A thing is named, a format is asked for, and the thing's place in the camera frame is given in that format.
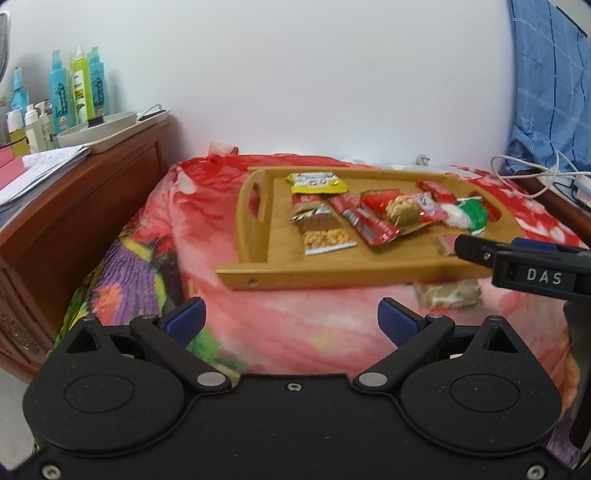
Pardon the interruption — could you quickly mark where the stack of white papers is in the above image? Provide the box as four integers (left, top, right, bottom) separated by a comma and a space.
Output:
0, 144, 93, 206

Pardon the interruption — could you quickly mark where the pink book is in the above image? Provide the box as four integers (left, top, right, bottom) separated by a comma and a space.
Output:
0, 148, 26, 190

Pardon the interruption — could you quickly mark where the green spray bottle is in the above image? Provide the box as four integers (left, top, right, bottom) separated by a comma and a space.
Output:
69, 45, 89, 125

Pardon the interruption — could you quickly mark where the beige wafer packet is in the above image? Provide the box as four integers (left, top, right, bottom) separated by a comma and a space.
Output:
413, 278, 483, 310

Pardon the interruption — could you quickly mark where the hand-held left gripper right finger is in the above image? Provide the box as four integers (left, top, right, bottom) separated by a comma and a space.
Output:
353, 298, 527, 393

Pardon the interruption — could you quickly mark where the bamboo serving tray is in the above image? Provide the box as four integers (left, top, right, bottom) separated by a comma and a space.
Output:
215, 167, 522, 291

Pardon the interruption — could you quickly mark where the red gold snack packet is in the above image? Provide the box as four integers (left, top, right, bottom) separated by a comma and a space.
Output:
361, 189, 402, 217

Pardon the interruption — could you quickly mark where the brown wooden cabinet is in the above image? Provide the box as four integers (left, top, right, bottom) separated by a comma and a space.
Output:
0, 114, 174, 384

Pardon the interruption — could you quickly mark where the yellow snack packet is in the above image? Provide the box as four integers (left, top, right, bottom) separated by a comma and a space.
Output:
286, 172, 349, 195

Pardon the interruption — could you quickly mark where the long glossy red packet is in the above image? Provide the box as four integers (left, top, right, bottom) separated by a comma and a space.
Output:
342, 208, 400, 247

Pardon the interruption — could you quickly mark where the small teal spray bottle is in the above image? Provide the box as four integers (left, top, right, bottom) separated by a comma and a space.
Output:
10, 68, 31, 112

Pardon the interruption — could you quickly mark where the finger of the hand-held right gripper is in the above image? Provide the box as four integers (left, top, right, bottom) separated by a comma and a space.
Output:
510, 237, 591, 256
455, 233, 509, 273

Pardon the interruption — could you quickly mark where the small pink snack packet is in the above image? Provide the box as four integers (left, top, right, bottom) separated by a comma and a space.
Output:
436, 233, 462, 257

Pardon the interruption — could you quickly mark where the yellow liquid bottle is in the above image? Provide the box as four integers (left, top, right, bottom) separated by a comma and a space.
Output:
7, 111, 28, 158

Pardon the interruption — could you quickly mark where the white candy packet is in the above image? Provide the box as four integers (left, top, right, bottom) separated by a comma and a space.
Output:
441, 203, 474, 229

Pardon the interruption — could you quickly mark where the red floral blanket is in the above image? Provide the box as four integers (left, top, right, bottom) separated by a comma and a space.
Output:
32, 154, 591, 467

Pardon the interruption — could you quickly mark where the red white biscuit packet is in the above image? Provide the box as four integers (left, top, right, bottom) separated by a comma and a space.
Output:
385, 193, 446, 229

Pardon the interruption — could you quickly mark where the dark wooden nightstand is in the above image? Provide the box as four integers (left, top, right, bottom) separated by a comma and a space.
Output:
512, 175, 591, 222

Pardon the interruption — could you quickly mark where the blue plaid shirt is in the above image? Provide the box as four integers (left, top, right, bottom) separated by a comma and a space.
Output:
508, 0, 591, 174

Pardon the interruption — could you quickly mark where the white cable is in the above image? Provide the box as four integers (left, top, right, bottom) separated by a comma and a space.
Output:
490, 150, 591, 185

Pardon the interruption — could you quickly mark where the round white plate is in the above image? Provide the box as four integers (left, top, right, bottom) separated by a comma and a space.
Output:
56, 111, 139, 154

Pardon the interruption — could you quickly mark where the tall teal spray bottle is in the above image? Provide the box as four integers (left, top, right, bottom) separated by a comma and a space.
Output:
88, 46, 106, 118
50, 50, 75, 134

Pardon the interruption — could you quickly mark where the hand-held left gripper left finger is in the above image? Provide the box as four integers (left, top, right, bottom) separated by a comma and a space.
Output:
65, 296, 232, 393

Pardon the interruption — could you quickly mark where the small white bottle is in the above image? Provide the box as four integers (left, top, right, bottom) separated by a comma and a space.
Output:
25, 105, 42, 153
37, 102, 56, 148

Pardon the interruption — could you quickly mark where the brown peanut bar packet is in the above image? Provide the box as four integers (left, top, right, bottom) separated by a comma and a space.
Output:
290, 205, 358, 257

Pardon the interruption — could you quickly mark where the green snack packet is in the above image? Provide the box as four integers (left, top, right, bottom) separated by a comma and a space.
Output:
457, 196, 489, 236

